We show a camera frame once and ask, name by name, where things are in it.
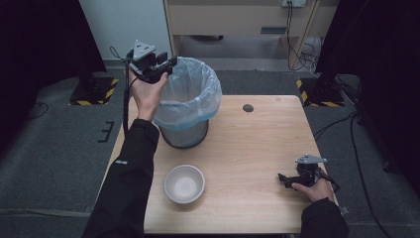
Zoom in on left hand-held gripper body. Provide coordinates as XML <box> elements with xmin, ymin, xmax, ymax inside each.
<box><xmin>128</xmin><ymin>39</ymin><xmax>166</xmax><ymax>84</ymax></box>

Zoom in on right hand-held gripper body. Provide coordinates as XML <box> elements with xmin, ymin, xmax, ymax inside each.
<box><xmin>295</xmin><ymin>154</ymin><xmax>329</xmax><ymax>186</ymax></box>

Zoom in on translucent blue plastic bin liner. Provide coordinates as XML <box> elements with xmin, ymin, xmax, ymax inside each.
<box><xmin>153</xmin><ymin>57</ymin><xmax>223</xmax><ymax>132</ymax></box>

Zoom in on grey mesh trash can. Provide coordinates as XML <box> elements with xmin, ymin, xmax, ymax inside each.
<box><xmin>158</xmin><ymin>118</ymin><xmax>210</xmax><ymax>150</ymax></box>

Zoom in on white bowl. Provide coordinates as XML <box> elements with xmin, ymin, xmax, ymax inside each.
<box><xmin>163</xmin><ymin>164</ymin><xmax>206</xmax><ymax>204</ymax></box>

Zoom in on person's right hand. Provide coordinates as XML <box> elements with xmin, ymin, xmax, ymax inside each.
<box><xmin>291</xmin><ymin>178</ymin><xmax>335</xmax><ymax>203</ymax></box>

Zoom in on person's left hand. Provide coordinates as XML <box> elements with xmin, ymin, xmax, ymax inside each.
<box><xmin>128</xmin><ymin>69</ymin><xmax>169</xmax><ymax>123</ymax></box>

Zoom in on black hazard-striped stand base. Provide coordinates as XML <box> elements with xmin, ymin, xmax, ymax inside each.
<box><xmin>68</xmin><ymin>76</ymin><xmax>120</xmax><ymax>107</ymax></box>
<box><xmin>295</xmin><ymin>77</ymin><xmax>346</xmax><ymax>108</ymax></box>

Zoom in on beige wooden cabinet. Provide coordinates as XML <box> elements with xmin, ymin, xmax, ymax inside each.
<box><xmin>162</xmin><ymin>0</ymin><xmax>341</xmax><ymax>69</ymax></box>

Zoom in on black curtain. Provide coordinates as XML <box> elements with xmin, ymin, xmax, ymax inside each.
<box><xmin>0</xmin><ymin>0</ymin><xmax>108</xmax><ymax>150</ymax></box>
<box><xmin>315</xmin><ymin>0</ymin><xmax>420</xmax><ymax>187</ymax></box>

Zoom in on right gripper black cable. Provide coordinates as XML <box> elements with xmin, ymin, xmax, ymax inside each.
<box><xmin>317</xmin><ymin>169</ymin><xmax>342</xmax><ymax>193</ymax></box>

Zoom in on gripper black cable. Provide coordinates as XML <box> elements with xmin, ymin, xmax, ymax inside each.
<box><xmin>109</xmin><ymin>46</ymin><xmax>134</xmax><ymax>137</ymax></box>
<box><xmin>317</xmin><ymin>169</ymin><xmax>342</xmax><ymax>193</ymax></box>

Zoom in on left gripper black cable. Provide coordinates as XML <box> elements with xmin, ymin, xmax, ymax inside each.
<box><xmin>109</xmin><ymin>46</ymin><xmax>134</xmax><ymax>137</ymax></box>

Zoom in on long black floor cable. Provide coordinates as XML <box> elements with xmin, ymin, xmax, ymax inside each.
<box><xmin>312</xmin><ymin>110</ymin><xmax>394</xmax><ymax>238</ymax></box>

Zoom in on thin black floor cable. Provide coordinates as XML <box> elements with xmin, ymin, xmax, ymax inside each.
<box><xmin>25</xmin><ymin>101</ymin><xmax>50</xmax><ymax>121</ymax></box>

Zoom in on black cables by cabinet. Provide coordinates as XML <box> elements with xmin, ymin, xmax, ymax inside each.
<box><xmin>284</xmin><ymin>0</ymin><xmax>320</xmax><ymax>72</ymax></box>

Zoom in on white wall power outlet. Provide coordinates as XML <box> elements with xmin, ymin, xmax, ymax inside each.
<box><xmin>281</xmin><ymin>0</ymin><xmax>307</xmax><ymax>8</ymax></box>

